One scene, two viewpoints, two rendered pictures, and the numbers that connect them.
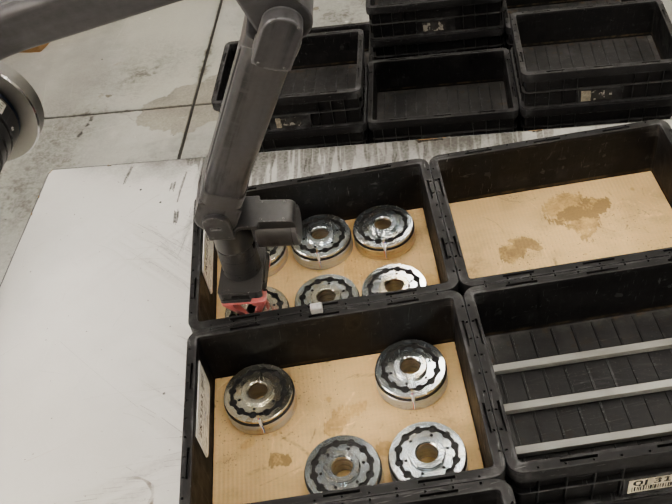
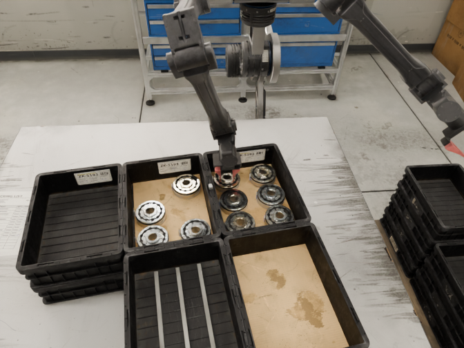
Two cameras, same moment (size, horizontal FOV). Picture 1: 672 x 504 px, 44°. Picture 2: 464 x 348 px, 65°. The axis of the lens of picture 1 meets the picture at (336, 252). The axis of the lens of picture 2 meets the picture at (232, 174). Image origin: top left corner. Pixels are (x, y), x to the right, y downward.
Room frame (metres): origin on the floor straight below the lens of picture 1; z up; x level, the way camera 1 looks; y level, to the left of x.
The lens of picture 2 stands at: (0.61, -0.80, 1.86)
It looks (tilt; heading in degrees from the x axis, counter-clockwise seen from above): 45 degrees down; 73
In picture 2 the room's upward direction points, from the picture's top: 2 degrees clockwise
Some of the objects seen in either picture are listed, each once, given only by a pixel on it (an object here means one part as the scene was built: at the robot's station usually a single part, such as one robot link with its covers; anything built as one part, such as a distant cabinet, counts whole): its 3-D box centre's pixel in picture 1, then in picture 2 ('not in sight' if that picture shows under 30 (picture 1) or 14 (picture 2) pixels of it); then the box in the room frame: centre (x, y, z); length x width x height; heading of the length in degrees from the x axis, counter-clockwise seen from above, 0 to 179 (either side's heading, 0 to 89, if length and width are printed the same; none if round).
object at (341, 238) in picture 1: (320, 235); (271, 194); (1.01, 0.02, 0.86); 0.10 x 0.10 x 0.01
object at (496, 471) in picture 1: (333, 401); (168, 198); (0.64, 0.04, 0.92); 0.40 x 0.30 x 0.02; 87
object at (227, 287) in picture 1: (239, 258); (226, 155); (0.87, 0.14, 0.98); 0.10 x 0.07 x 0.07; 170
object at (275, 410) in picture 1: (258, 393); (186, 184); (0.72, 0.15, 0.86); 0.10 x 0.10 x 0.01
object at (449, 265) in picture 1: (317, 242); (252, 186); (0.94, 0.03, 0.92); 0.40 x 0.30 x 0.02; 87
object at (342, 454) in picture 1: (341, 467); (150, 210); (0.57, 0.05, 0.86); 0.05 x 0.05 x 0.01
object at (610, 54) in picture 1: (587, 105); not in sight; (1.82, -0.77, 0.37); 0.40 x 0.30 x 0.45; 79
